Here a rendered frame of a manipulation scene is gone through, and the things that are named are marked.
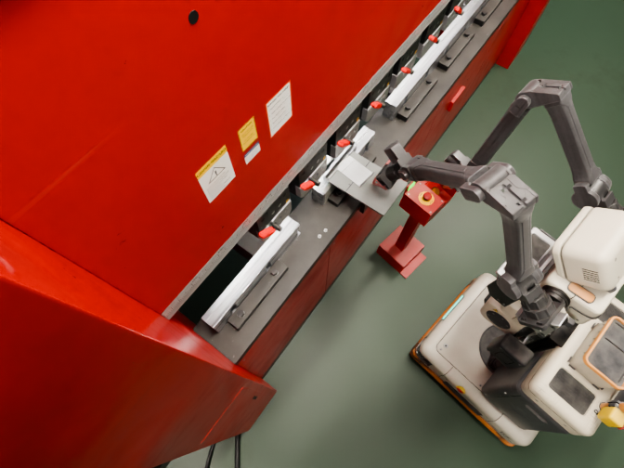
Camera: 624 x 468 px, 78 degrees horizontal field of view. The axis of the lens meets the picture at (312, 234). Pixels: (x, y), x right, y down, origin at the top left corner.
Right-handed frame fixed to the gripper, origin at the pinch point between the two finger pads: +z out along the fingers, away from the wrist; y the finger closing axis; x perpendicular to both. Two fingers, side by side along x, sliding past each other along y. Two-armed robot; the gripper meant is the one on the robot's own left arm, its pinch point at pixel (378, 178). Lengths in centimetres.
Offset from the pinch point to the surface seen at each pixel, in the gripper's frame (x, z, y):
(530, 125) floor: 90, 69, -171
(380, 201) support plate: 6.7, 0.9, 5.7
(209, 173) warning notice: -44, -49, 59
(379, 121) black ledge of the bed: -9.3, 24.9, -37.1
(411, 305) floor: 89, 69, 0
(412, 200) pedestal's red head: 24.6, 16.1, -15.8
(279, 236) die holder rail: -11.7, 15.3, 40.2
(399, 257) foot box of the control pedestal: 65, 69, -17
